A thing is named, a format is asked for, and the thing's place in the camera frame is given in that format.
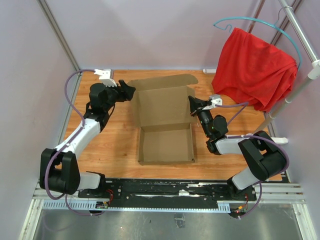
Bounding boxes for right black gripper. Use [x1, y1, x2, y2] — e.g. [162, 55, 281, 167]
[188, 95, 213, 138]

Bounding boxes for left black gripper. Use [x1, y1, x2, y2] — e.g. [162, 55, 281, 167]
[103, 79, 136, 112]

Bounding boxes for brown cardboard box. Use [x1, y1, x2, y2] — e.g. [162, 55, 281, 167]
[128, 74, 198, 165]

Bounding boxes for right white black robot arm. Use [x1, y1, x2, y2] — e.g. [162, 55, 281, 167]
[188, 94, 290, 200]

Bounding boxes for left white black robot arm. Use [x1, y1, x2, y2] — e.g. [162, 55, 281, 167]
[39, 80, 136, 198]

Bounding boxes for red cloth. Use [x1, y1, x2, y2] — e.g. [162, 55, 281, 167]
[211, 28, 298, 112]

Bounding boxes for teal clothes hanger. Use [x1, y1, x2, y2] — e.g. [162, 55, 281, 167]
[212, 16, 303, 68]

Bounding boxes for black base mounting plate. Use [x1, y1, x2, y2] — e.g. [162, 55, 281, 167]
[77, 178, 257, 210]

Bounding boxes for white clothes rack stand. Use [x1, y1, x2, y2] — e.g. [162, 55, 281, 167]
[212, 0, 320, 131]

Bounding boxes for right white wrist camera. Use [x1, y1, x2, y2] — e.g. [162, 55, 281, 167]
[203, 94, 223, 110]

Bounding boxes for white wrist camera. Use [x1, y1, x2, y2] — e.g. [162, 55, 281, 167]
[203, 94, 223, 110]
[94, 69, 117, 87]

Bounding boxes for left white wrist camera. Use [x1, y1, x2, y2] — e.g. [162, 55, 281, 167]
[94, 69, 117, 87]

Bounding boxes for aluminium rail frame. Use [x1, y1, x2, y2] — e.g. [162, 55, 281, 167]
[19, 178, 317, 240]

